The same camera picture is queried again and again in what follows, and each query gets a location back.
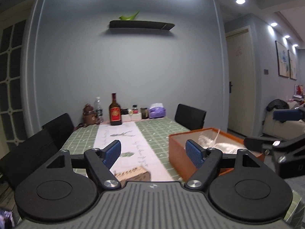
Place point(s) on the beige sofa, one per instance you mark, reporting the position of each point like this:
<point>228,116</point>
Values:
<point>278,126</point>

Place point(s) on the tall dark jar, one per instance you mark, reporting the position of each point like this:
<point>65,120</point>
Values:
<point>144,113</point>

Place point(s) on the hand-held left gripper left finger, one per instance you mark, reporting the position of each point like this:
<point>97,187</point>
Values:
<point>113,153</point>

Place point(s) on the dark glass jar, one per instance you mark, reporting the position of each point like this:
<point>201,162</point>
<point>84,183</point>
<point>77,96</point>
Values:
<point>124,111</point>

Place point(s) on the cream interior door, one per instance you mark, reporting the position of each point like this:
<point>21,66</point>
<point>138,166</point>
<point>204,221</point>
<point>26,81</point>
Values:
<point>240,83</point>

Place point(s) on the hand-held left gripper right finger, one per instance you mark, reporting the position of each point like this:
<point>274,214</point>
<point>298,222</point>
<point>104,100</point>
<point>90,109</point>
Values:
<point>194,153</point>

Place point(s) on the small bottle with red label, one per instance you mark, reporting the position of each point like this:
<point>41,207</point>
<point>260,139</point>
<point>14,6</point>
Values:
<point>135,109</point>

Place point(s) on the brown bottle with red label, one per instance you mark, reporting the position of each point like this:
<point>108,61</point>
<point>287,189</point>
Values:
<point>115,114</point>

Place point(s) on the translucent plastic wrap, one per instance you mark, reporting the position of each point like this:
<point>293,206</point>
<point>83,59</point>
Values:
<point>224,144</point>

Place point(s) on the white printed table runner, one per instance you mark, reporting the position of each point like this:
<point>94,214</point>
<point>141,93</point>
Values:
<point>140,155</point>

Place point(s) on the black wall shelf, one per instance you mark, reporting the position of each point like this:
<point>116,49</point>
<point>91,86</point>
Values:
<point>140,25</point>

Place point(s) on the brown cardboard piece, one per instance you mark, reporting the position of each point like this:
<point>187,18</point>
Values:
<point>133,176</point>

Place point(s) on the white condiment holder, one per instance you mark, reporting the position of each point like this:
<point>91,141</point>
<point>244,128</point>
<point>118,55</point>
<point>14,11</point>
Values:
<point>135,117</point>

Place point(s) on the black jacket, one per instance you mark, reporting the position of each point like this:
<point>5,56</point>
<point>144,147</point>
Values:
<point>277,105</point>

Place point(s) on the brown figurine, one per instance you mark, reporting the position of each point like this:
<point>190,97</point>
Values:
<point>90,116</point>

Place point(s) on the smartphone with lit screen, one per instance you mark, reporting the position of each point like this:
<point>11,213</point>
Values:
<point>6,217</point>

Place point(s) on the green checked tablecloth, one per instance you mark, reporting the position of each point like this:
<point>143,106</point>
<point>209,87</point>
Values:
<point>154,133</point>

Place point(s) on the green leaf ornament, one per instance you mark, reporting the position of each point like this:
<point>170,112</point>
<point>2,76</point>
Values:
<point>128,17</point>

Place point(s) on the purple tissue box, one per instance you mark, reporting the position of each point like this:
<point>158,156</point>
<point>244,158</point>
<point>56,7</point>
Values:
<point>157,112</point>

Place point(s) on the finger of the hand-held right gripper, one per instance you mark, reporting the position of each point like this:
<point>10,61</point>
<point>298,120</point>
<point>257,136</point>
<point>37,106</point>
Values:
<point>257,144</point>
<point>286,115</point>

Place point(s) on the glass panel door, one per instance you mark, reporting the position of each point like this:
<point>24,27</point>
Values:
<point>13,81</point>

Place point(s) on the large framed wall picture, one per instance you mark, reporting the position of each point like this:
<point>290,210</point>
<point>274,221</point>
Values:
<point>282,59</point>

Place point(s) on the wall light switch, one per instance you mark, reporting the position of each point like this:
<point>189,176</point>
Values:
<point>266,71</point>

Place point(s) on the clear plastic water bottle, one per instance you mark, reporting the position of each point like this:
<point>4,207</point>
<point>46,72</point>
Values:
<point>98,109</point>

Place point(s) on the orange storage box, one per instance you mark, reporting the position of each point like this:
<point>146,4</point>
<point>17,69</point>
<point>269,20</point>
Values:
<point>178,152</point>

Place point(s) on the narrow framed wall picture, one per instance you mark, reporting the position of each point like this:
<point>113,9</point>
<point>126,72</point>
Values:
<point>293,65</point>

